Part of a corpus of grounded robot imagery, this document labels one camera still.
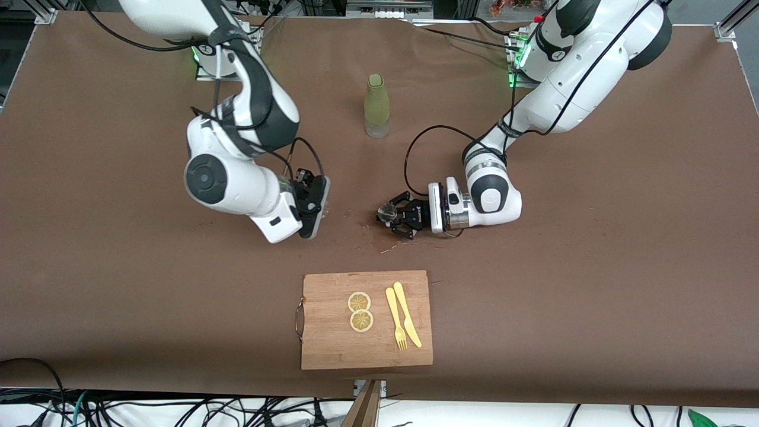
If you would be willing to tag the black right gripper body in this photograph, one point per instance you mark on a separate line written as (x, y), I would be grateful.
(305, 188)

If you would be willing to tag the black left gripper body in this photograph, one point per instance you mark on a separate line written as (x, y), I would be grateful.
(418, 216)

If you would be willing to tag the steel double jigger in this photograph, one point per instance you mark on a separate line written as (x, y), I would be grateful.
(388, 212)

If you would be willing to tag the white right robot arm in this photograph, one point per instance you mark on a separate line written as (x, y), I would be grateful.
(225, 178)

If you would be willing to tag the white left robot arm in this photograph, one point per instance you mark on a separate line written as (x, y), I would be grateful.
(569, 89)

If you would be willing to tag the yellow plastic fork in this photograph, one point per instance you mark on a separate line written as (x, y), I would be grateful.
(392, 308)

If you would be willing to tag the yellow plastic knife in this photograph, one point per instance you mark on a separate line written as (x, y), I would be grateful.
(406, 311)

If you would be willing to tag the yellow lemon slice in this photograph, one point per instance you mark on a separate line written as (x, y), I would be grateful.
(359, 301)
(362, 322)

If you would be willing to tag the green sleeved glass bottle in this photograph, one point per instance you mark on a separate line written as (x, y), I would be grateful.
(376, 101)

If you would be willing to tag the brown wooden beam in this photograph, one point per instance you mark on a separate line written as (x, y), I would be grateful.
(364, 409)

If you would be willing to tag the brown paper table cover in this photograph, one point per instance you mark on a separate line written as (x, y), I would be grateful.
(118, 296)

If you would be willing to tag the green plastic object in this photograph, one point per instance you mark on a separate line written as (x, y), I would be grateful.
(702, 420)

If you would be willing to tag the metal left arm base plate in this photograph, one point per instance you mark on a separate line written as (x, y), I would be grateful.
(516, 84)

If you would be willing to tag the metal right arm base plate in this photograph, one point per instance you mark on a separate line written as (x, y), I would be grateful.
(207, 76)

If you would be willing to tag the aluminium frame corner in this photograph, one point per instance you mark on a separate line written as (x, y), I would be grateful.
(46, 12)
(732, 24)

